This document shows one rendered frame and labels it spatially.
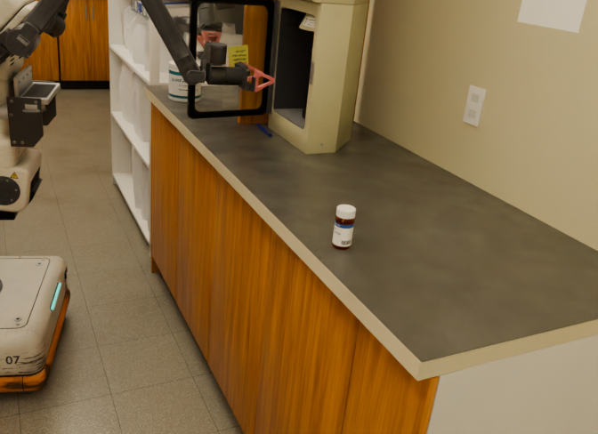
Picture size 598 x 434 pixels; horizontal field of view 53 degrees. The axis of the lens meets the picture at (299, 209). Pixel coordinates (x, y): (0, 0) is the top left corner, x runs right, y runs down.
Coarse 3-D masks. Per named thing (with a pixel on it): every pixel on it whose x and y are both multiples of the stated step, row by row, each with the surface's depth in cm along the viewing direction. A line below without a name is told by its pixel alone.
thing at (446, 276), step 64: (192, 128) 212; (256, 128) 220; (256, 192) 162; (320, 192) 166; (384, 192) 171; (448, 192) 176; (320, 256) 131; (384, 256) 134; (448, 256) 137; (512, 256) 140; (576, 256) 144; (384, 320) 110; (448, 320) 112; (512, 320) 114; (576, 320) 116
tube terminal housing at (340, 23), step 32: (288, 0) 198; (352, 0) 183; (320, 32) 182; (352, 32) 190; (320, 64) 187; (352, 64) 199; (320, 96) 191; (352, 96) 209; (288, 128) 207; (320, 128) 196
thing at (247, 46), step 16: (208, 16) 194; (224, 16) 197; (240, 16) 200; (256, 16) 203; (208, 32) 196; (224, 32) 199; (240, 32) 202; (256, 32) 205; (240, 48) 204; (256, 48) 207; (224, 64) 203; (256, 64) 210; (208, 96) 204; (224, 96) 208; (240, 96) 211; (256, 96) 214
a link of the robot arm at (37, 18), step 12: (48, 0) 168; (60, 0) 169; (36, 12) 169; (48, 12) 169; (24, 24) 167; (36, 24) 169; (48, 24) 172; (12, 36) 168; (24, 36) 169; (12, 48) 169; (24, 48) 170
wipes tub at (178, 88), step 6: (174, 66) 240; (174, 72) 241; (174, 78) 242; (180, 78) 241; (174, 84) 243; (180, 84) 242; (186, 84) 243; (168, 90) 248; (174, 90) 244; (180, 90) 243; (186, 90) 243; (174, 96) 245; (180, 96) 244; (186, 96) 244
